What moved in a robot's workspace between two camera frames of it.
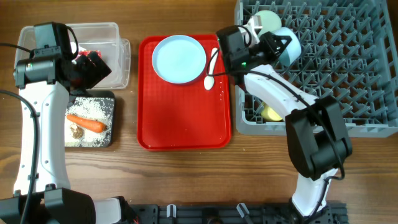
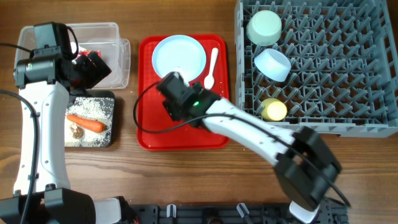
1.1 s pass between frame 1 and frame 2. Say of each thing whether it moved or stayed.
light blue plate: stayed
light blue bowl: moved
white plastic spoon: stayed
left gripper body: stayed
